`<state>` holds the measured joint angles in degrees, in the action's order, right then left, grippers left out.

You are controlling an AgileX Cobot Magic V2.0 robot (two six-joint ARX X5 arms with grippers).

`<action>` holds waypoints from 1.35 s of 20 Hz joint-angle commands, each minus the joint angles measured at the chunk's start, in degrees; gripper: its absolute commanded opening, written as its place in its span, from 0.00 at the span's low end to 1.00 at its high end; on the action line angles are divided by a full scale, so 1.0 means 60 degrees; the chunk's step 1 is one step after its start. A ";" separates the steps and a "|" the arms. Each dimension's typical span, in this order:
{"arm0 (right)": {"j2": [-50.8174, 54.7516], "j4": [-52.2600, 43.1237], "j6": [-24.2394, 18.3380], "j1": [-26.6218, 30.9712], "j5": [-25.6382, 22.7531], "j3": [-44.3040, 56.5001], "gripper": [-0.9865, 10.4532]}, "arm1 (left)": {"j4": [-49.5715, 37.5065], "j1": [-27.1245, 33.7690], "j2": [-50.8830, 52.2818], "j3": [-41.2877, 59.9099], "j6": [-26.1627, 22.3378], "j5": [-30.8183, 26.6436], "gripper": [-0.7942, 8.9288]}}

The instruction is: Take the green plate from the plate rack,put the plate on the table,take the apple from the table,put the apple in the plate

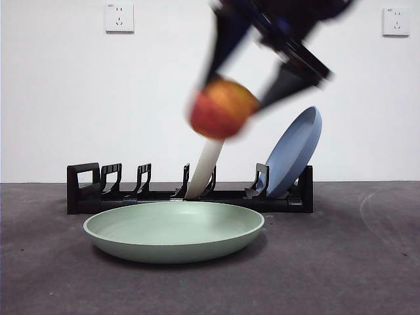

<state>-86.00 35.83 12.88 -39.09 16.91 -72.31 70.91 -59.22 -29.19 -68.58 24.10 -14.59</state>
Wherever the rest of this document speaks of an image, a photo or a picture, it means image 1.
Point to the red yellow apple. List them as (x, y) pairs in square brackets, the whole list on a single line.
[(223, 108)]

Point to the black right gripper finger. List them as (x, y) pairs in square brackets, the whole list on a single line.
[(288, 85), (226, 39)]

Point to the green plate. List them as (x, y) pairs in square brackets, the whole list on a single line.
[(170, 239)]

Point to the blue plate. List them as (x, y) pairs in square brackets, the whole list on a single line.
[(292, 157)]

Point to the white wall socket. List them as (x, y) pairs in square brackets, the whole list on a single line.
[(119, 18), (396, 22)]

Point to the cream white plate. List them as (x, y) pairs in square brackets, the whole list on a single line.
[(206, 164)]

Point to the black plate rack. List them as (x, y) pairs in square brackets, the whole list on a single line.
[(73, 197)]

